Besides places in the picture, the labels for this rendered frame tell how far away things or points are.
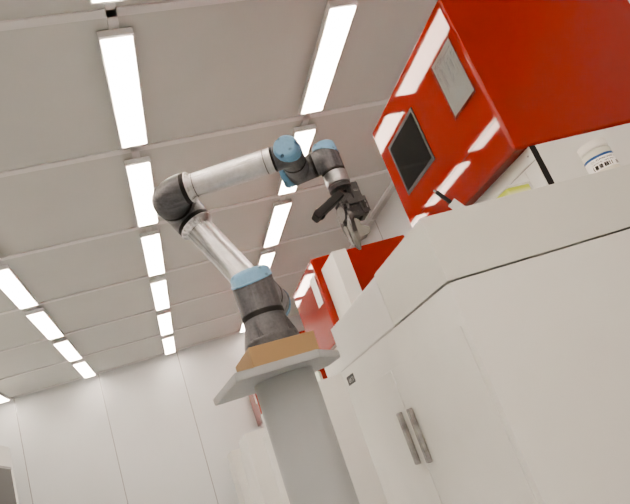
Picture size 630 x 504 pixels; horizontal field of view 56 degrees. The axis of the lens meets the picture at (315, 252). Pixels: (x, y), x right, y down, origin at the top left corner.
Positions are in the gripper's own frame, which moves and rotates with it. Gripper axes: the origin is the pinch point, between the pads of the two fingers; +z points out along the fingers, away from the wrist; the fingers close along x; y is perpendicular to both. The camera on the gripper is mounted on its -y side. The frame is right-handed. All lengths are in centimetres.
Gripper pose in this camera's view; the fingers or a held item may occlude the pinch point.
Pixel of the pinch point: (356, 246)
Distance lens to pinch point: 174.8
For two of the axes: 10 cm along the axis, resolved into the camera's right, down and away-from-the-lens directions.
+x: -1.9, 3.8, 9.1
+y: 9.2, -2.5, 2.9
